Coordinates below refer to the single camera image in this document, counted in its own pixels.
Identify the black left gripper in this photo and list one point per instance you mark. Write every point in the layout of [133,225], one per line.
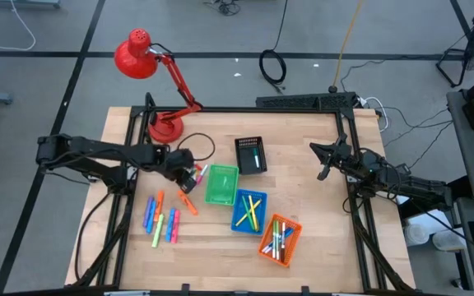
[179,161]

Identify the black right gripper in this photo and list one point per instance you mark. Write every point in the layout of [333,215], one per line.
[342,156]

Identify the yellow-capped white marker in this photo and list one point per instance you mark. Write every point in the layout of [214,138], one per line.
[195,176]

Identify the pink-capped white marker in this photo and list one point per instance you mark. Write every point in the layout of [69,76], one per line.
[202,174]

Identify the orange highlighter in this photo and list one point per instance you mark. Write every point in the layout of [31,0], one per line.
[159,205]
[188,202]

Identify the green plastic basket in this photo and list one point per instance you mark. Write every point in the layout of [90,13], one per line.
[220,189]

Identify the purple highlighter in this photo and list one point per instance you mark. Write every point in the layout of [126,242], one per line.
[148,211]

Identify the pink highlighter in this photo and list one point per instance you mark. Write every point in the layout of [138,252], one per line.
[175,226]

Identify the green-capped white marker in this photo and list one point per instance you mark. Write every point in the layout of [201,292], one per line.
[256,157]

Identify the blue plastic basket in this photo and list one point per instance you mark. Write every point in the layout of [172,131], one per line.
[239,205]

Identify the blue pen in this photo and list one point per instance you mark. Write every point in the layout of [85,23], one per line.
[289,232]
[266,249]

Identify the slim green highlighter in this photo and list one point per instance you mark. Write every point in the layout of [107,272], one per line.
[248,211]

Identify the white pen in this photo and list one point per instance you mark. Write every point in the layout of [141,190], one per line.
[283,242]

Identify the green pen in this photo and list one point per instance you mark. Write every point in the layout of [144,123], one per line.
[277,242]
[274,238]

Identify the orange plastic basket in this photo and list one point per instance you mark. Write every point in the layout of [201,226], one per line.
[289,251]

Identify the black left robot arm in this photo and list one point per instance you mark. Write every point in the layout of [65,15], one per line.
[97,146]

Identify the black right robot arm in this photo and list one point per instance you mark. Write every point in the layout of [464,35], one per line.
[422,187]

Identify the silver mounting plate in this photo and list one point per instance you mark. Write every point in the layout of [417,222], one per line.
[91,178]
[349,178]

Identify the black perforated box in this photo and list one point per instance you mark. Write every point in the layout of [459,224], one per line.
[303,101]

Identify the black plastic basket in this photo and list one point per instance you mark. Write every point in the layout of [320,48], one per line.
[245,160]

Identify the red desk lamp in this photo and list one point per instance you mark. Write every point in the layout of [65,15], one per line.
[136,59]

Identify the white round lid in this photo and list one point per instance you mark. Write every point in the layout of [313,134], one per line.
[416,234]
[447,241]

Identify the white paper sheet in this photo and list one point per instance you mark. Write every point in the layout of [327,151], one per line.
[430,218]

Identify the grey metal base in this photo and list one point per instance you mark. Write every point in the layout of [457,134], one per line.
[23,3]

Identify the black aluminium table frame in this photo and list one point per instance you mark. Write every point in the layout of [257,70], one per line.
[216,109]

